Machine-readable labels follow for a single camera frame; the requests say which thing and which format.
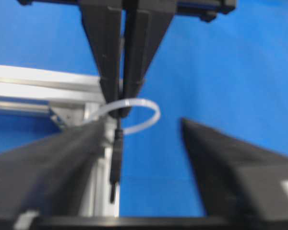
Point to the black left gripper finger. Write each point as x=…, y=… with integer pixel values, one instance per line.
x=49, y=176
x=237, y=180

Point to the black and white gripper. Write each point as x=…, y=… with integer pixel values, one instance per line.
x=146, y=24

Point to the black triangular left gripper finger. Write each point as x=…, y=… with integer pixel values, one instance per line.
x=102, y=24

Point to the aluminium corner bracket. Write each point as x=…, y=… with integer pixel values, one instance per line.
x=56, y=115

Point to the aluminium extrusion frame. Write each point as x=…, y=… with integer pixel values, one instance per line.
x=30, y=92

